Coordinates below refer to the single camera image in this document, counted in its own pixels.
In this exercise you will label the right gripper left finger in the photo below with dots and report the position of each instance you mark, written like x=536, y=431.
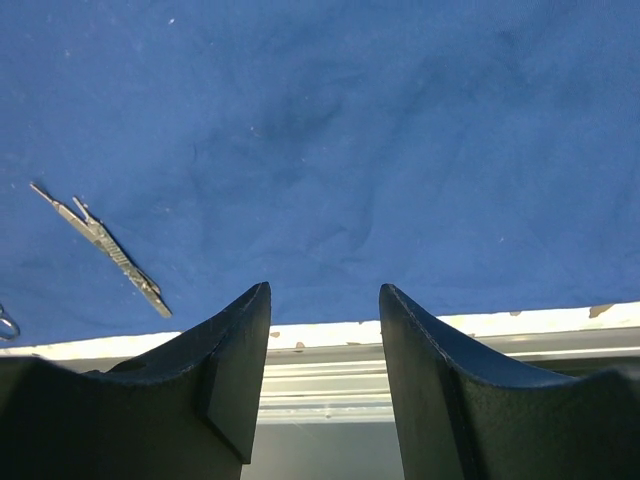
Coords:
x=186, y=409

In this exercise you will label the steel scalpel handle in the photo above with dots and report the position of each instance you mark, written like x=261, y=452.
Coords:
x=76, y=221
x=103, y=239

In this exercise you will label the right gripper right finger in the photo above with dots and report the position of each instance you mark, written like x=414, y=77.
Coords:
x=465, y=411

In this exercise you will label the blue surgical cloth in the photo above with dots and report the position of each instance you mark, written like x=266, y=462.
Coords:
x=483, y=156

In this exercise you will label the aluminium mounting rail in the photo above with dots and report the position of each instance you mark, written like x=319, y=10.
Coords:
x=322, y=383

